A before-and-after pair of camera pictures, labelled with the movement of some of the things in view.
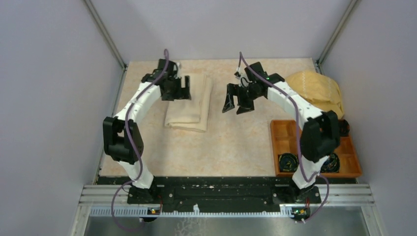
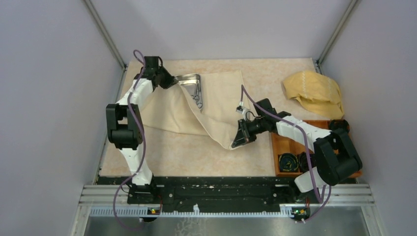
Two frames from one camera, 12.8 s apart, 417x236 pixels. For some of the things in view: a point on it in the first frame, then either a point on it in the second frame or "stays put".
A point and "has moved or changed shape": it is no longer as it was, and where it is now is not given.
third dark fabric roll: [343, 127] stays put
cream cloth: [193, 114] has moved or changed shape
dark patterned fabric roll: [288, 162] stays put
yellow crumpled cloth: [322, 91] stays put
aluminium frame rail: [362, 195] stays put
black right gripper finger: [232, 90] → [241, 138]
